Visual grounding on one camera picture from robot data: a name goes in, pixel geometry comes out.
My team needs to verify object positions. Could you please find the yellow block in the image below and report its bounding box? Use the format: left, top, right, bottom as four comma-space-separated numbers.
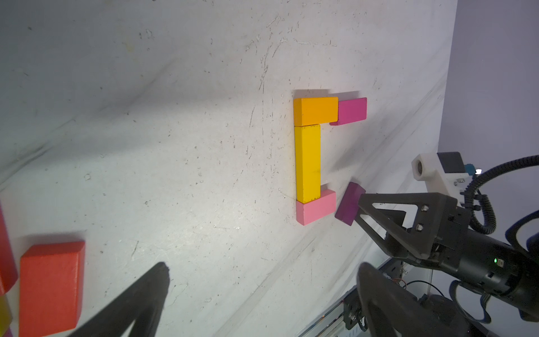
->
0, 296, 13, 337
294, 125, 321, 204

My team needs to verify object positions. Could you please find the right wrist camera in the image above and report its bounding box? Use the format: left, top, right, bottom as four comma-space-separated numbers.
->
411, 152, 472, 206

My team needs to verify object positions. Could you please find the red block middle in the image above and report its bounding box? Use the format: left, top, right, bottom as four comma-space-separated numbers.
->
0, 211, 19, 296

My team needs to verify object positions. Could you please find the red block right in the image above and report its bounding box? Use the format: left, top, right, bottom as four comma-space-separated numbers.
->
19, 242, 86, 336

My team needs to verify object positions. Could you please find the purple block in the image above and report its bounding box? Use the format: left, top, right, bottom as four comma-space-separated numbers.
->
335, 182, 366, 226

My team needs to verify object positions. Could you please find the magenta block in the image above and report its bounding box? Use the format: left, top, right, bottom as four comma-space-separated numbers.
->
330, 98, 368, 126

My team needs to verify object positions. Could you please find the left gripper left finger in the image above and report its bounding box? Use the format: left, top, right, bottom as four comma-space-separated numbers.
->
71, 262, 170, 336

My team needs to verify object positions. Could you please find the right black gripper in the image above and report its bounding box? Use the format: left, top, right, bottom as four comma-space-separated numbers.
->
356, 192, 538, 322

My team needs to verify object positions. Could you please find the pink block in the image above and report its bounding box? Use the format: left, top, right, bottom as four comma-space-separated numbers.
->
296, 189, 336, 226

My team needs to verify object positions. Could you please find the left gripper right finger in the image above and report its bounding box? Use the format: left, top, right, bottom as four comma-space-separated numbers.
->
357, 263, 458, 336

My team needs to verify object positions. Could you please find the orange block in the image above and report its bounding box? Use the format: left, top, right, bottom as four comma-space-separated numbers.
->
293, 97, 339, 126

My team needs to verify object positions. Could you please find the red block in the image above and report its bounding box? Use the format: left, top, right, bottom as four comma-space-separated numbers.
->
19, 242, 86, 336
0, 211, 19, 296

